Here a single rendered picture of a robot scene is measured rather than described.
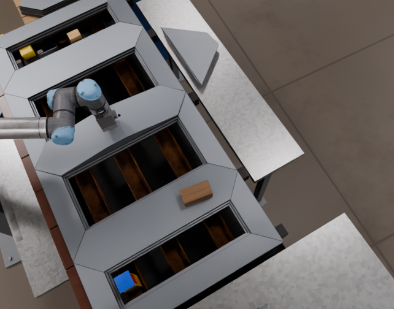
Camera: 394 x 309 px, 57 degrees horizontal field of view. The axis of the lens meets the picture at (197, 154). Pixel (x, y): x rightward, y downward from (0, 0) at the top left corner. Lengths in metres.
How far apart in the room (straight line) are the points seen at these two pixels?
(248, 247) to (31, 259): 0.94
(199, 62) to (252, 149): 0.51
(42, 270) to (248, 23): 2.26
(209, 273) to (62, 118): 0.77
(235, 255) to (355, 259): 0.42
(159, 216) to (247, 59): 1.68
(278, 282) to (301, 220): 1.18
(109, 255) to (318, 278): 0.76
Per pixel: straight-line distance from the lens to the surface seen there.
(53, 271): 1.75
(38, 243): 1.80
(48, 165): 1.68
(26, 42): 2.11
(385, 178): 2.62
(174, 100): 1.67
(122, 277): 1.43
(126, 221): 1.50
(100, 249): 1.51
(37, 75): 1.94
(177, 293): 1.44
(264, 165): 1.64
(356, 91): 2.85
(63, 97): 1.40
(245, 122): 1.72
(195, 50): 1.89
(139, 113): 1.64
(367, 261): 1.32
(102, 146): 1.60
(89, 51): 1.92
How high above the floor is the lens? 2.27
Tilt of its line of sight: 68 degrees down
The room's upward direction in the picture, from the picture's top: 8 degrees counter-clockwise
